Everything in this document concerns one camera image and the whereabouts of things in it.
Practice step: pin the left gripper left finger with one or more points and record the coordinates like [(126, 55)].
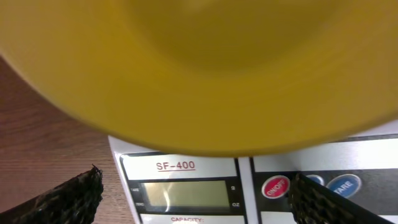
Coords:
[(72, 202)]

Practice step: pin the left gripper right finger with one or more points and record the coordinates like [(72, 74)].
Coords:
[(313, 203)]

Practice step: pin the pale yellow plastic bowl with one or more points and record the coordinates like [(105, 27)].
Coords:
[(210, 78)]

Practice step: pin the white digital kitchen scale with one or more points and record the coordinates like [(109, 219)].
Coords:
[(172, 188)]

